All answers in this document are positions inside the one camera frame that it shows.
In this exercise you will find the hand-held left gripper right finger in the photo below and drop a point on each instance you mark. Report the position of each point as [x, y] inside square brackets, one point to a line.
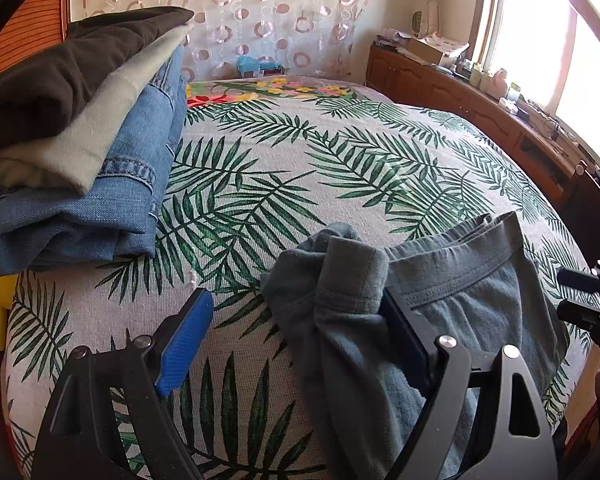
[410, 345]

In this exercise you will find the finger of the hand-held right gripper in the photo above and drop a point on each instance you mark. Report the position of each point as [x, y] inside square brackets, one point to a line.
[580, 280]
[585, 316]

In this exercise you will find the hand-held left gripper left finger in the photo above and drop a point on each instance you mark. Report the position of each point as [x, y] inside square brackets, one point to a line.
[182, 347]

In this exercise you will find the grey-blue pants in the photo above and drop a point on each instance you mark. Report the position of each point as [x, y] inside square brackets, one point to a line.
[360, 310]

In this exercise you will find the folded blue jeans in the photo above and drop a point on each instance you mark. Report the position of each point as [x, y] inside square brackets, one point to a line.
[115, 195]

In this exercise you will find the yellow soft object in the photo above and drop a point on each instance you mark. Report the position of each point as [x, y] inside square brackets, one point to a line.
[0, 305]

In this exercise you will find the palm leaf printed bed sheet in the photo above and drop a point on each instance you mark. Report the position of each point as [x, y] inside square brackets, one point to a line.
[280, 160]

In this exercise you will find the long wooden cabinet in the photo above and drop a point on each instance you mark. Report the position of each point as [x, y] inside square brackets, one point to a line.
[455, 95]

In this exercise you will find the folded light grey garment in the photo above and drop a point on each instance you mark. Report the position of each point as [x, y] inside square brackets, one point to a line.
[90, 125]

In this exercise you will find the window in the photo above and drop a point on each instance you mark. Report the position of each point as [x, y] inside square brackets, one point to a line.
[535, 25]

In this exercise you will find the cardboard box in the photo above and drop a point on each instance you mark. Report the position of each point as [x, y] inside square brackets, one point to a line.
[430, 49]

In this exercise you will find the light blue cloth item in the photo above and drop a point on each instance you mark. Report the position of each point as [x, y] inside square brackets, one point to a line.
[257, 66]

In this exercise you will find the folded dark brown garment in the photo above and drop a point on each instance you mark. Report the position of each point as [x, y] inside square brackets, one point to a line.
[55, 70]

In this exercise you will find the sheer curtain with circles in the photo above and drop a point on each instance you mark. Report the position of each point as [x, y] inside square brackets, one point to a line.
[240, 10]

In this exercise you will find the orange wooden slatted panel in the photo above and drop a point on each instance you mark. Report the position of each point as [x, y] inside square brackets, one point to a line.
[25, 25]

